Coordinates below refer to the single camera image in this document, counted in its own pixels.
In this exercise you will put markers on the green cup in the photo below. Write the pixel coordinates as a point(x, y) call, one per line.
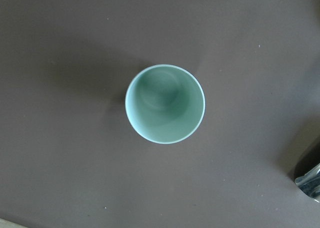
point(165, 104)

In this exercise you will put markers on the metal scoop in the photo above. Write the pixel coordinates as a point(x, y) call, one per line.
point(309, 183)

